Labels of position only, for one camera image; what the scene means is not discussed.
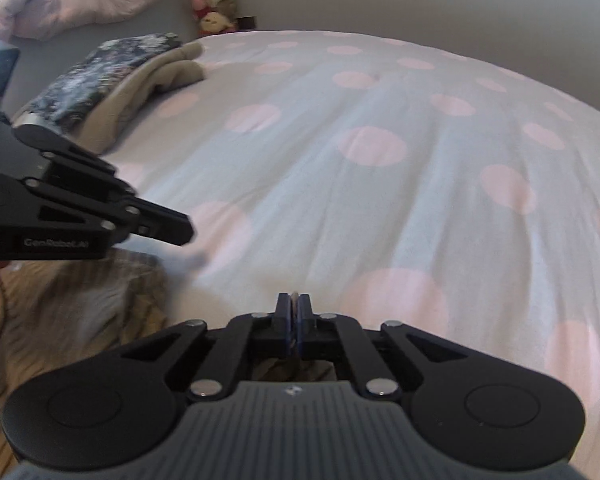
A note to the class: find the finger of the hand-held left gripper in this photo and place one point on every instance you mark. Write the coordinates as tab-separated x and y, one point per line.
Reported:
75	152
165	227

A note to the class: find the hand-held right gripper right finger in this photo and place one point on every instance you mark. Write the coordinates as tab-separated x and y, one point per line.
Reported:
304	325

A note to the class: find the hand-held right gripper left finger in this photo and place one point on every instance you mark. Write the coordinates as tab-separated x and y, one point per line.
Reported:
283	325

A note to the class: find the beige striped garment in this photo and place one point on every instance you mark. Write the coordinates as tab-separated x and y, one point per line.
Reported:
65	325

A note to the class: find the folded dark floral garment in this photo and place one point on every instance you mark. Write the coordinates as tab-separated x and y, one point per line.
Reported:
100	72

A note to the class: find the beige folded blanket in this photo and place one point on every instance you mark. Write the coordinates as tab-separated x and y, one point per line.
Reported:
145	82

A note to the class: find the bed with pink-dotted sheet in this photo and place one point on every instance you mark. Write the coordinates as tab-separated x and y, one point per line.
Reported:
380	170

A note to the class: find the white and yellow plush toy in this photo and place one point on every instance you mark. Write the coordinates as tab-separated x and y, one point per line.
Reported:
215	21

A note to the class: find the dark wall outlet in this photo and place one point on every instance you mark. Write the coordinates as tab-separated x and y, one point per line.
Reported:
247	22

